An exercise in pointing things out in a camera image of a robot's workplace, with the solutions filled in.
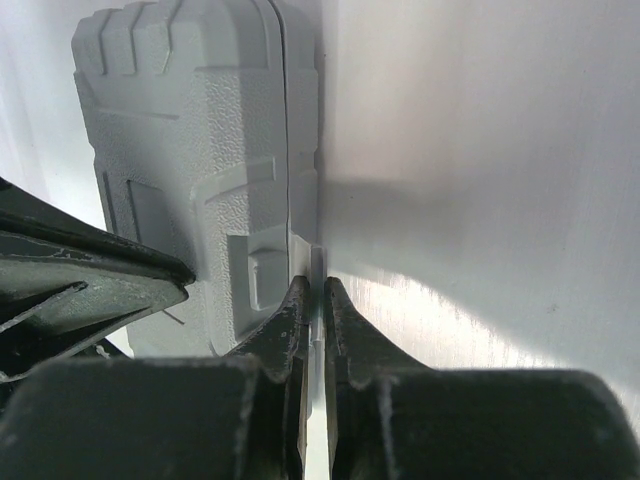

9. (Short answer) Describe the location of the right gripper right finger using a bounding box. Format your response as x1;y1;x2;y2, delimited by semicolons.
324;277;639;479

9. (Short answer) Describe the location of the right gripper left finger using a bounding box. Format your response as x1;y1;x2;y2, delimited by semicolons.
1;276;310;479

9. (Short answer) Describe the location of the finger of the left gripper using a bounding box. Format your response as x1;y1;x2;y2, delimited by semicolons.
1;180;195;383

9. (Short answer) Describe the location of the grey plastic tool case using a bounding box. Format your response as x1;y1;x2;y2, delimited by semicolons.
72;1;319;358

